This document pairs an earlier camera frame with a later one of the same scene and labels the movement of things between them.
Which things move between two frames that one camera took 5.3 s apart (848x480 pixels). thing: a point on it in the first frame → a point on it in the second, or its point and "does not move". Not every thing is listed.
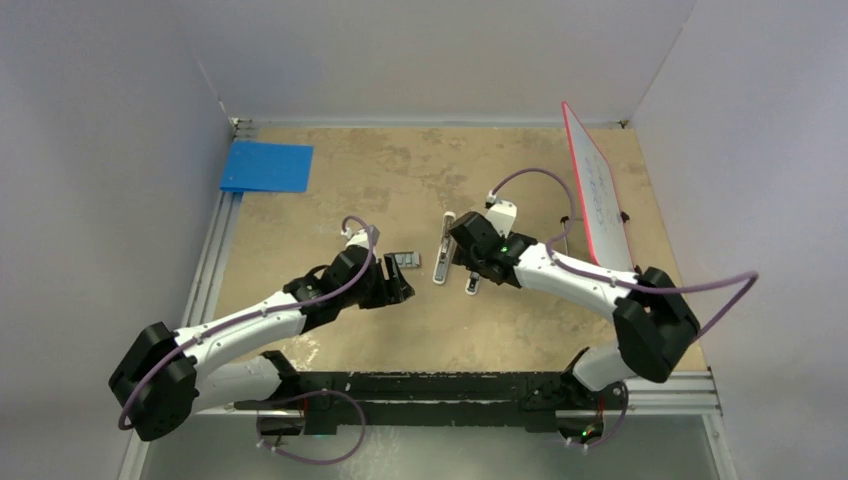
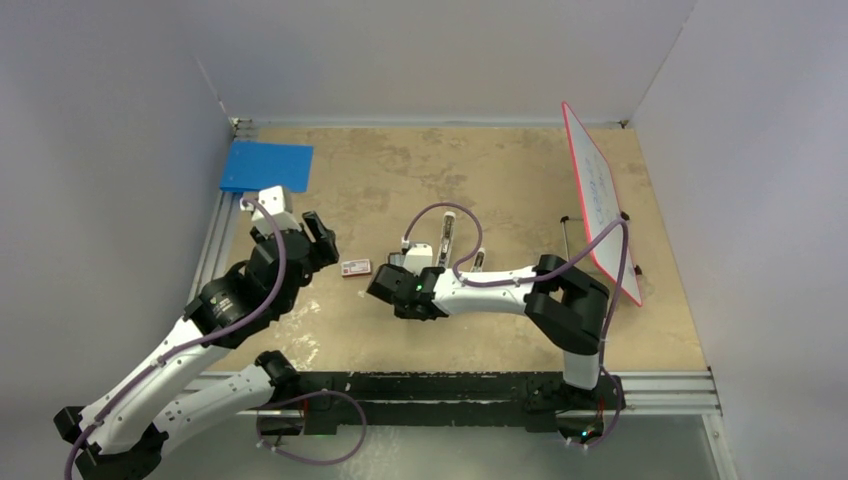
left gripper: [391, 292] → [322, 251]
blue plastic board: [267, 167] does not move
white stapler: [445, 250] does not move
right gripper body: [470, 262] → [402, 311]
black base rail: [539, 400] does not move
